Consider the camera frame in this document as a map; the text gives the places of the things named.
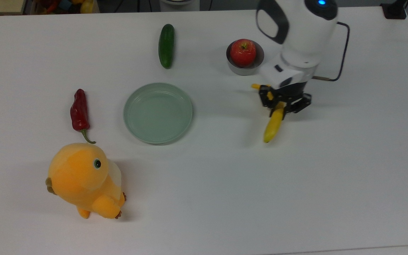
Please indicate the dark red chili pepper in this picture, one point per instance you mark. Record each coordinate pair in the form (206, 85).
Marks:
(79, 111)

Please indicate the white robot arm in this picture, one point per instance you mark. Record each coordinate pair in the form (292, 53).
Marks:
(305, 28)

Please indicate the yellow banana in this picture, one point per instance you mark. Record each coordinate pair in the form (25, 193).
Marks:
(274, 124)

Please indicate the pale green plastic plate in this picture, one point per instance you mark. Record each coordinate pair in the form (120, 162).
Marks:
(158, 113)

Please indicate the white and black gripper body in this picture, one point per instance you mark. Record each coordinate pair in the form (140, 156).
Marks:
(289, 76)

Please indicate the small metal bowl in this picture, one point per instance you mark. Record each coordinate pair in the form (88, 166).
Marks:
(257, 65)

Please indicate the orange plush toy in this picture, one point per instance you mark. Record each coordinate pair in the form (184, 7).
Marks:
(80, 177)

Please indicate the red apple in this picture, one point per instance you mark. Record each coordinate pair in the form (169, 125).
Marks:
(243, 52)

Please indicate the box of colourful toys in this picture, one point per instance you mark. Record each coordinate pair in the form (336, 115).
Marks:
(66, 5)

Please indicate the wooden board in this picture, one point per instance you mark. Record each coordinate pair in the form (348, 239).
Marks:
(0, 5)

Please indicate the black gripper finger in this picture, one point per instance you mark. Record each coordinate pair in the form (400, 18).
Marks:
(267, 97)
(301, 103)

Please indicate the green cucumber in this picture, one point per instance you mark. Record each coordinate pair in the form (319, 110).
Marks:
(166, 46)

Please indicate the black table clamp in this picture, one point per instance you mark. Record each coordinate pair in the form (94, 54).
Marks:
(394, 10)

